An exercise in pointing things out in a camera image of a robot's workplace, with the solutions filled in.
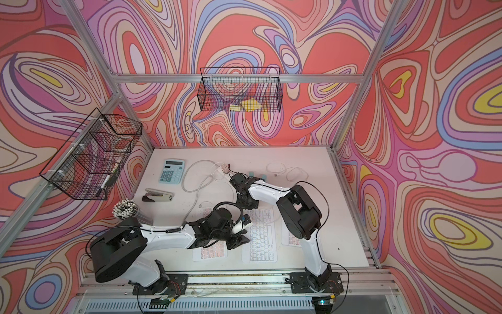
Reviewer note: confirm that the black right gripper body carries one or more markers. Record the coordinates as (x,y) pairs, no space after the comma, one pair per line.
(248,204)

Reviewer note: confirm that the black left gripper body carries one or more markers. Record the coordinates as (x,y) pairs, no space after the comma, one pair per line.
(226,235)

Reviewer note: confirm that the pink keyboard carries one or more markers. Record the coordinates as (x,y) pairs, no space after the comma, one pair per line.
(215,252)
(287,238)

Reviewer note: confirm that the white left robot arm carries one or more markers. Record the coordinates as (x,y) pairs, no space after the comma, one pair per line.
(120,252)

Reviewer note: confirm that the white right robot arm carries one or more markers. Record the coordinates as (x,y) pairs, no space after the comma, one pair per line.
(300,214)

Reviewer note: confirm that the middle white keyboard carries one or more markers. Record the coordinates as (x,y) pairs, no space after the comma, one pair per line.
(262,247)

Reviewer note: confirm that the light blue calculator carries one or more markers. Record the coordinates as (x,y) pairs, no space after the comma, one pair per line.
(172,171)

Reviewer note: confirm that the black stapler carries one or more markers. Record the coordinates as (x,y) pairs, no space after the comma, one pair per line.
(154,195)

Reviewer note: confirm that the yellow sticky notes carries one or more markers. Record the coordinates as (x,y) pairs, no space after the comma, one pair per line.
(247,105)

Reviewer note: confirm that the clear cup of pens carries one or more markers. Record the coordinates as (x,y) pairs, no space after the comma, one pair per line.
(128,208)

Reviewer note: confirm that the marker in left basket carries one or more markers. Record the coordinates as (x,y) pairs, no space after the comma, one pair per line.
(103,186)

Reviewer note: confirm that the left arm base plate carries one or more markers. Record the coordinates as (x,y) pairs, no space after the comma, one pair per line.
(174,285)

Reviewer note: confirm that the back wall wire basket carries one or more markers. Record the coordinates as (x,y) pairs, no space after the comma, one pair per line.
(221,86)

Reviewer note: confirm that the wall wire basket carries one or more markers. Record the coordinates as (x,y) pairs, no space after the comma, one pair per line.
(221,86)
(100,145)

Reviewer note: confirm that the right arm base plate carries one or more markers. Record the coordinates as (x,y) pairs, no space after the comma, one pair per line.
(304,283)

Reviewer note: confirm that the left wall wire basket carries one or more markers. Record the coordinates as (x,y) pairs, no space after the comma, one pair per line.
(100,145)

